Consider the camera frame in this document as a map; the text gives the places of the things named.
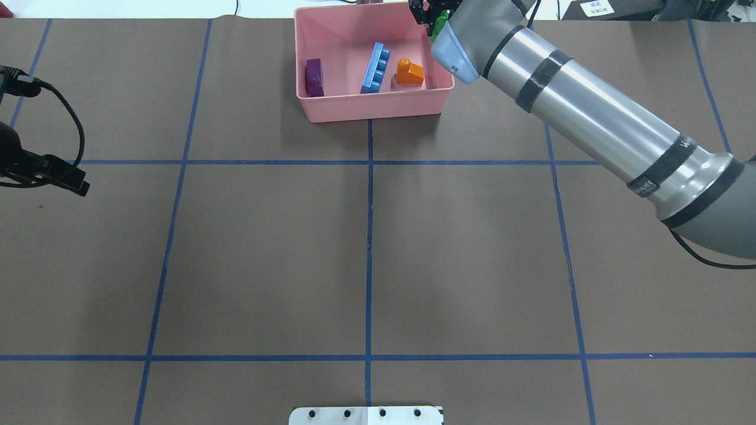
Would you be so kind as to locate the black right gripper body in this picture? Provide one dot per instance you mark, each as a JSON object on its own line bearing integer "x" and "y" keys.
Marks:
{"x": 423, "y": 13}

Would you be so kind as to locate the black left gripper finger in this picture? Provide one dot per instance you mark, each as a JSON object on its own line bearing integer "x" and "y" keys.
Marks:
{"x": 51, "y": 170}

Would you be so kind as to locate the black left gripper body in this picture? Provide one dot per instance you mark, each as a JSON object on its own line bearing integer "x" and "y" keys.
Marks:
{"x": 8, "y": 146}

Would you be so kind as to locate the green toy block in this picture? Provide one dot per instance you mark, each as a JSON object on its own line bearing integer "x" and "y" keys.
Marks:
{"x": 439, "y": 24}

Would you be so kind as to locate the orange toy block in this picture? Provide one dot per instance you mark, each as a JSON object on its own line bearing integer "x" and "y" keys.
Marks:
{"x": 409, "y": 73}

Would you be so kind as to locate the long blue toy block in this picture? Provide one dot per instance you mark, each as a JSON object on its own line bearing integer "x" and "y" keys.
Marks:
{"x": 375, "y": 70}

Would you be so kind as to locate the purple toy block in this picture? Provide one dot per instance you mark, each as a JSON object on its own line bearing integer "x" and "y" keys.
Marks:
{"x": 314, "y": 82}

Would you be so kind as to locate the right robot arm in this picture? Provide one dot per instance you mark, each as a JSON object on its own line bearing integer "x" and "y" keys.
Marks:
{"x": 701, "y": 197}

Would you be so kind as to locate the pink plastic box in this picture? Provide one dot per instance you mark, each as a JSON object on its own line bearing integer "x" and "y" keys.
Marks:
{"x": 366, "y": 61}

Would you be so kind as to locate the white metal mounting base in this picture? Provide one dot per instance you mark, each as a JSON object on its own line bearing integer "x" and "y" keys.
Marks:
{"x": 368, "y": 415}

